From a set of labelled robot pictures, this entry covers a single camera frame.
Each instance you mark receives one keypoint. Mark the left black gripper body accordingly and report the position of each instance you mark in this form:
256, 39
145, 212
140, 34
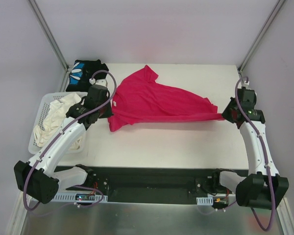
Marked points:
105, 111

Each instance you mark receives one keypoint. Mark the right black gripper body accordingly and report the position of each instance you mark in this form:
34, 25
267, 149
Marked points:
228, 113

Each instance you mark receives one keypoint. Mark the pink t shirt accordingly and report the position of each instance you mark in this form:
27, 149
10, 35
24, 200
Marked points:
140, 99

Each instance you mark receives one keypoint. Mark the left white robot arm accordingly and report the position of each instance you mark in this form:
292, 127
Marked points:
38, 177

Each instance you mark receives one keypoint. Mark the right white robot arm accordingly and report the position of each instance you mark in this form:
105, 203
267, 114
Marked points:
263, 187

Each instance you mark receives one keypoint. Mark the black folded t shirt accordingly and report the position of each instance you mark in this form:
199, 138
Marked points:
81, 72

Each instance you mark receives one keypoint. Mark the cream t shirt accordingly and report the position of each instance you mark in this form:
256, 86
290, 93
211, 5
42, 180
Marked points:
56, 115

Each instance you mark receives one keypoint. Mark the white plastic laundry basket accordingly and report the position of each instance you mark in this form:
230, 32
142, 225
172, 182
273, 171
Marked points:
39, 117

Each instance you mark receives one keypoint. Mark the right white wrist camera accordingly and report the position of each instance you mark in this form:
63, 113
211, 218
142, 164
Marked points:
245, 84

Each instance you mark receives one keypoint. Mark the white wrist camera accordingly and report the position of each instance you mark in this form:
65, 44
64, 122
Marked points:
101, 82
245, 84

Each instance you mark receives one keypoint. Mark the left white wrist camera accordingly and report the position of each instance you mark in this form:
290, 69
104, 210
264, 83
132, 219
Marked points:
101, 82

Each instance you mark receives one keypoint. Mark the right aluminium frame post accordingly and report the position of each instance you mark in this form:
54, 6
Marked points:
261, 34

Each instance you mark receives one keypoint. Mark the aluminium frame post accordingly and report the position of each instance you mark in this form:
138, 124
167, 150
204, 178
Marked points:
48, 33
261, 34

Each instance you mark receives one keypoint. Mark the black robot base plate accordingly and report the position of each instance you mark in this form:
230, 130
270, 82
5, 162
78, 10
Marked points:
155, 185

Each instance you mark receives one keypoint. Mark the left white cable duct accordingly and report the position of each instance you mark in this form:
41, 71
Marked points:
79, 197

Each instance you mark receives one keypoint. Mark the white cable duct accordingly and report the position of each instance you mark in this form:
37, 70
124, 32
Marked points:
79, 197
204, 201

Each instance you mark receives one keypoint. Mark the right white cable duct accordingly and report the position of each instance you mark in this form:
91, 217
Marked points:
204, 201

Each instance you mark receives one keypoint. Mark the left aluminium frame post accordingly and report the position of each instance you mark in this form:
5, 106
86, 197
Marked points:
48, 33

